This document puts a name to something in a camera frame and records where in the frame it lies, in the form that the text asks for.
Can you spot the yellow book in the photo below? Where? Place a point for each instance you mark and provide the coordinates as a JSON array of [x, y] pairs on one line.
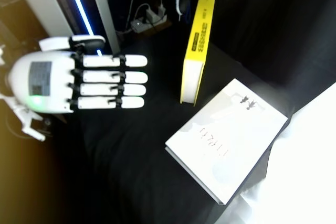
[[200, 40]]

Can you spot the white plug adapter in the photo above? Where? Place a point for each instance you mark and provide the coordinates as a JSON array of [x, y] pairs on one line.
[[156, 12]]

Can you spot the white power strip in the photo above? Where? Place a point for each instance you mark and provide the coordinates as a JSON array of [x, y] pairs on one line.
[[141, 26]]

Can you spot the white column with blue light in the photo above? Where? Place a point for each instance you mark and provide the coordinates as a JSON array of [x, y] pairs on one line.
[[105, 11]]

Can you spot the black table cloth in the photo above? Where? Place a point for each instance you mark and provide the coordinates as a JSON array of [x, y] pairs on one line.
[[131, 155]]

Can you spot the white book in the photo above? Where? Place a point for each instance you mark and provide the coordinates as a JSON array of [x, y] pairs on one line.
[[231, 140]]

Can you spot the white cloth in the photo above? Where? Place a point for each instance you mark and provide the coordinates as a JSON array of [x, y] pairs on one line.
[[309, 155]]

